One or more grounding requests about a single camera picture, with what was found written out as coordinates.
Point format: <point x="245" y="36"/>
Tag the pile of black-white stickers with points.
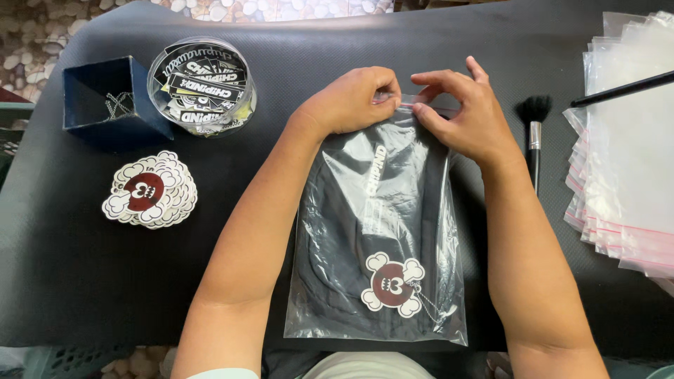
<point x="205" y="87"/>

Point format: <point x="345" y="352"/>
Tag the dark blue open box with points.
<point x="150" y="105"/>

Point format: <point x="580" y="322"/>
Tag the green plastic basket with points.
<point x="68" y="363"/>

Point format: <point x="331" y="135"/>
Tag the stack of skull cloud tags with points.
<point x="150" y="189"/>

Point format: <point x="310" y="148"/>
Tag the person's right hand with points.
<point x="471" y="118"/>

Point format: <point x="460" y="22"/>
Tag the clear round plastic container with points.
<point x="247" y="105"/>

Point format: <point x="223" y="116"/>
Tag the black soft-bristle brush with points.
<point x="535" y="137"/>

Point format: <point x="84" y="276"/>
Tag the person's left fingers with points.
<point x="387" y="87"/>

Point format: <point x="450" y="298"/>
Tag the black folded garment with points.
<point x="342" y="226"/>

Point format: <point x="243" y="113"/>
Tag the person's left hand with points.
<point x="347" y="102"/>

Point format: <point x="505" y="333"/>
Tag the black thin rod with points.
<point x="621" y="89"/>

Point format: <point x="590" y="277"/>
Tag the skull-shaped hang tag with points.
<point x="390" y="284"/>

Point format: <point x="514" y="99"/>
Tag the clear zip bag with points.
<point x="337" y="295"/>

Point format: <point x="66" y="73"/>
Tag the person's white shirt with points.
<point x="368" y="367"/>

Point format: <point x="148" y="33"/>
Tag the stack of empty zip bags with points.
<point x="626" y="168"/>

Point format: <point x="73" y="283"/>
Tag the black textured table mat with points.
<point x="79" y="273"/>

